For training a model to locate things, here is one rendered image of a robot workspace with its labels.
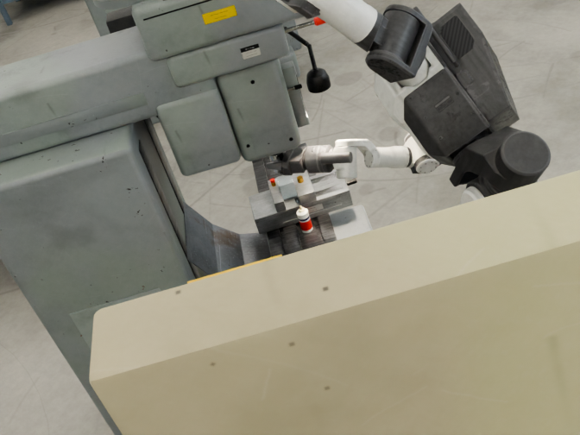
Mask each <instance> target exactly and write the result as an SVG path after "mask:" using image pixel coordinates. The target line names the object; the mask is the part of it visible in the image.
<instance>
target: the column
mask: <svg viewBox="0 0 580 435"><path fill-rule="evenodd" d="M183 202H186V201H185V200H184V198H183V195H182V193H181V190H180V188H179V185H178V183H177V180H176V179H175V177H174V174H173V170H172V168H171V167H170V164H169V162H168V160H167V157H166V154H165V152H164V150H163V147H162V146H161V142H160V140H159V137H158V135H157V133H156V131H155V129H154V125H153V123H152V121H151V119H150V118H148V119H144V120H141V121H138V122H135V123H130V124H127V125H124V126H121V127H118V128H114V129H110V130H106V131H104V132H101V133H97V134H95V135H91V136H87V137H83V138H80V139H78V140H74V141H71V142H66V143H63V144H60V145H57V146H54V147H51V148H45V149H43V150H40V151H36V152H34V153H31V154H26V155H23V156H19V157H16V158H13V159H10V160H7V161H2V162H0V259H1V261H2V262H3V264H4V266H5V267H6V268H7V269H8V271H9V273H10V275H11V276H12V278H13V279H14V281H15V282H16V284H17V286H19V288H20V290H21V291H22V293H23V295H24V296H25V298H26V299H27V301H28V302H29V304H30V305H31V307H32V308H33V310H34V311H35V313H36V315H37V316H38V318H39V319H40V321H41V322H42V324H43V325H44V327H45V328H46V330H47V332H48V333H49V335H50V336H51V338H52V339H53V341H54V342H55V344H56V345H57V347H58V348H59V350H60V352H61V354H62V355H63V357H64V358H65V359H66V361H67V362H68V364H69V365H70V367H71V368H72V371H73V372H74V374H75V375H76V376H77V377H78V379H79V381H80V382H81V384H82V386H83V387H84V389H85V391H86V392H87V393H88V394H89V396H90V397H91V399H92V401H93V403H94V404H95V406H96V407H97V409H98V411H99V412H100V413H101V414H102V416H103V418H104V420H105V421H106V423H107V424H108V426H109V427H110V429H111V430H112V431H113V433H114V435H122V433H121V432H120V430H119V429H118V427H117V425H116V423H115V422H114V420H113V419H112V417H111V416H110V414H109V413H108V411H107V410H106V408H105V407H104V404H103V403H102V401H101V400H100V399H99V398H98V396H97V394H96V392H95V391H94V389H93V388H92V386H91V384H90V382H89V375H90V364H91V342H92V330H93V319H94V314H95V313H96V312H97V311H98V310H100V309H102V308H105V307H108V306H113V305H116V304H120V303H123V302H126V301H129V300H133V299H137V298H141V297H143V296H147V295H150V294H153V293H158V292H161V291H164V290H168V289H170V288H174V287H179V286H182V285H185V284H187V282H188V281H192V280H196V279H198V278H202V277H205V276H208V274H207V273H205V272H204V271H203V270H201V269H200V268H198V267H197V266H195V265H194V264H193V263H191V262H189V261H188V260H187V249H186V231H185V219H184V203H183Z"/></svg>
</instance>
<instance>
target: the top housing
mask: <svg viewBox="0 0 580 435"><path fill-rule="evenodd" d="M132 16H133V19H134V21H135V23H136V26H137V29H138V31H139V34H140V36H141V38H142V42H143V44H144V47H145V48H146V51H147V53H148V57H149V58H150V59H151V60H161V59H165V58H167V57H170V56H174V55H176V54H182V53H184V52H187V51H191V50H193V49H196V48H200V47H204V46H208V45H211V44H214V43H217V42H220V41H225V40H228V39H231V38H234V37H237V36H240V35H245V34H248V33H251V32H254V31H257V30H260V29H263V28H268V27H271V26H274V25H277V24H281V23H283V22H289V21H292V20H294V19H298V18H301V17H303V16H302V15H301V14H300V13H293V12H292V11H290V10H289V9H287V8H286V7H284V6H283V5H282V4H280V3H279V2H276V1H275V0H143V1H141V2H139V3H136V4H133V5H132Z"/></svg>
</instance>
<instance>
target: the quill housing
mask: <svg viewBox="0 0 580 435"><path fill-rule="evenodd" d="M216 81H217V86H218V89H219V91H220V94H221V96H222V99H223V101H224V106H225V109H226V111H227V114H228V117H229V119H230V124H231V126H232V128H233V131H234V134H235V137H236V141H237V144H238V147H239V149H240V152H241V154H242V157H243V158H244V160H246V161H255V160H259V159H261V158H265V157H268V156H270V155H274V154H279V153H282V152H285V151H288V150H291V149H295V148H297V147H298V146H299V145H300V143H301V137H300V134H299V128H298V125H297V122H296V119H295V115H294V113H293V107H292V104H291V100H290V97H289V94H288V91H287V85H286V82H285V79H284V76H283V72H282V69H281V63H280V61H279V59H276V60H271V61H268V62H265V63H262V64H259V65H256V66H251V67H248V68H244V69H242V70H239V71H235V72H231V73H227V74H225V75H222V76H218V77H216Z"/></svg>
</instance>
